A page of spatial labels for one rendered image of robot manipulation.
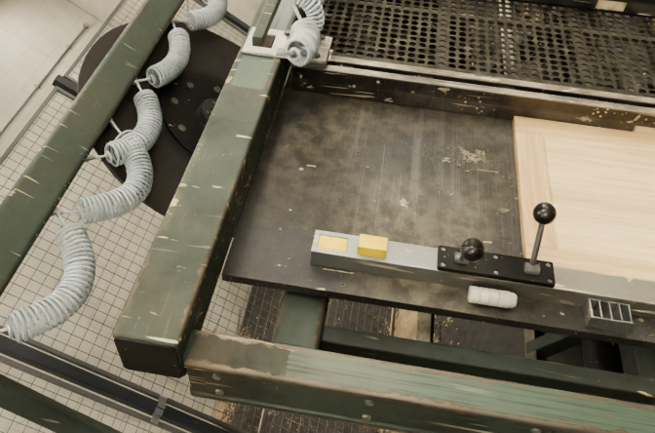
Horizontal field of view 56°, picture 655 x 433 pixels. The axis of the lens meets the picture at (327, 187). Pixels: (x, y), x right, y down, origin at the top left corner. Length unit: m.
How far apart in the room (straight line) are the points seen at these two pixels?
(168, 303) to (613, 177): 0.93
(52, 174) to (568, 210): 1.13
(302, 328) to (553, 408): 0.41
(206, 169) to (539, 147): 0.71
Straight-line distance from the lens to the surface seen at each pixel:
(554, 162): 1.40
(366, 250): 1.09
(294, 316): 1.11
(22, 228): 1.48
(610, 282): 1.19
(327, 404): 1.01
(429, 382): 0.97
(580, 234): 1.27
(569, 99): 1.49
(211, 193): 1.11
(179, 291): 0.98
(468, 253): 0.99
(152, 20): 2.04
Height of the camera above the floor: 2.09
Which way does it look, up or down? 19 degrees down
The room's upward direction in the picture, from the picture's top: 58 degrees counter-clockwise
